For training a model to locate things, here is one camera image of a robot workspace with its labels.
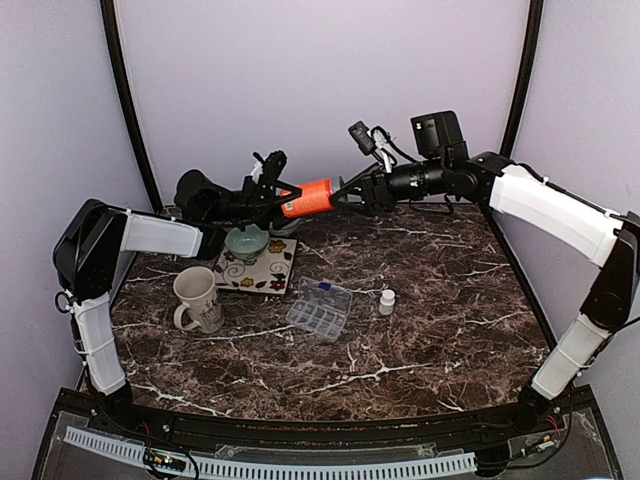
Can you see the black left frame post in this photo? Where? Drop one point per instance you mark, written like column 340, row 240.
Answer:
column 126, row 101

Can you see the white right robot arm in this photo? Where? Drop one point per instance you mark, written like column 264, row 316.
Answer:
column 605, row 238

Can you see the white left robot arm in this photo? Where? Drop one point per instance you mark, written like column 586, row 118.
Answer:
column 87, row 254

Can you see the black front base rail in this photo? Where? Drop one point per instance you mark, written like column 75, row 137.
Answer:
column 176, row 421

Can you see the black right frame post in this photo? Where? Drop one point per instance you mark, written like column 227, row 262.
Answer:
column 529, row 47

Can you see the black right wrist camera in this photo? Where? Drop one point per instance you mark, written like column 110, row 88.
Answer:
column 439, row 135

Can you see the teal striped ceramic bowl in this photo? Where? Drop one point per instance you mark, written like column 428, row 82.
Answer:
column 247, row 244

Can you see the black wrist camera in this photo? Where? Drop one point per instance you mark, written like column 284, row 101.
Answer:
column 439, row 135
column 196, row 196

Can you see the square floral ceramic plate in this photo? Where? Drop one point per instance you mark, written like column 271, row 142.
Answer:
column 268, row 275

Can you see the beige printed ceramic mug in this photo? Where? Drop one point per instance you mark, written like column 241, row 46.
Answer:
column 200, row 308

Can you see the black frame post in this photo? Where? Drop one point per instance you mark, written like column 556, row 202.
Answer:
column 126, row 101
column 529, row 47

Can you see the orange bottle with grey lid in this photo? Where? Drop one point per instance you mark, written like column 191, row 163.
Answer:
column 315, row 198

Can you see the white slotted cable duct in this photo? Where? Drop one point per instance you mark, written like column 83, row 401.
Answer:
column 243, row 463

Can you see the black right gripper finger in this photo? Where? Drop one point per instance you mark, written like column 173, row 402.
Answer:
column 354, row 190
column 361, row 207

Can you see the small white pill bottle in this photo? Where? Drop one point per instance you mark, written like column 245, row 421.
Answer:
column 387, row 302

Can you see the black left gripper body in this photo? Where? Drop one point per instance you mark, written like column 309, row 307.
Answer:
column 242, row 208

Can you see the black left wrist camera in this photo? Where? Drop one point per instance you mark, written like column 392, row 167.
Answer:
column 196, row 196

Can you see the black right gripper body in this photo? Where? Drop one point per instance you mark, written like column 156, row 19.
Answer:
column 433, row 180

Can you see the clear plastic pill organizer box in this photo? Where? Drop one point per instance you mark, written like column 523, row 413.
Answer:
column 321, row 308

